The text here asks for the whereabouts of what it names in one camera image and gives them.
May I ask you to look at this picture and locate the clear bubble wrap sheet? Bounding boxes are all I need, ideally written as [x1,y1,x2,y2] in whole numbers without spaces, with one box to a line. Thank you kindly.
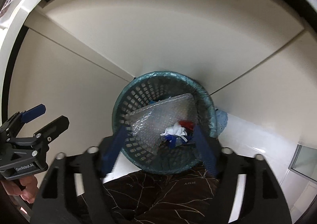
[125,93,198,155]

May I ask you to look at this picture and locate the blue snack wrapper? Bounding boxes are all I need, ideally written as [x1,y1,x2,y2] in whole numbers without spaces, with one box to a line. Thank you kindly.
[164,135,192,148]

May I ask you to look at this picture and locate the red mesh net bag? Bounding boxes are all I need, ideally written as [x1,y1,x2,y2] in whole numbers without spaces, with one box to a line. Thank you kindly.
[178,121,196,133]

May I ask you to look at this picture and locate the white paper tissue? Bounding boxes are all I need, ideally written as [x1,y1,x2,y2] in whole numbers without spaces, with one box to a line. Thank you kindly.
[160,122,189,138]

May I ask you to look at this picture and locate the teal plastic trash basket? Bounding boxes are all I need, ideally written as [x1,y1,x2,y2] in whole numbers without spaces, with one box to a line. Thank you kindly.
[112,71,218,175]

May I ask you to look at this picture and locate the person's left hand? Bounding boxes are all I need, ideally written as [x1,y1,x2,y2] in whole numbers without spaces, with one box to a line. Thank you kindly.
[0,175,39,205]

